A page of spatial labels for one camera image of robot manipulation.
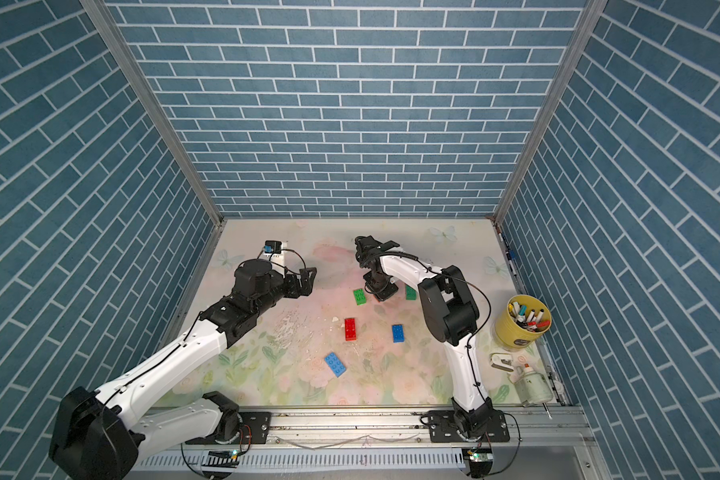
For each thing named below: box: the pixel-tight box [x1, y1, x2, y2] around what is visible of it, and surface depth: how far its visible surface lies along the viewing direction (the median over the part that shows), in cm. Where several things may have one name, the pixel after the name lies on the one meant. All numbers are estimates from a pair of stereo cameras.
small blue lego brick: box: [392, 324, 404, 343], surface depth 91 cm
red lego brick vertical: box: [344, 318, 357, 341], surface depth 91 cm
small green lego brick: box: [353, 288, 367, 306], surface depth 98 cm
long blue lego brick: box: [324, 352, 347, 378], surface depth 85 cm
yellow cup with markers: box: [495, 294, 553, 349], surface depth 82 cm
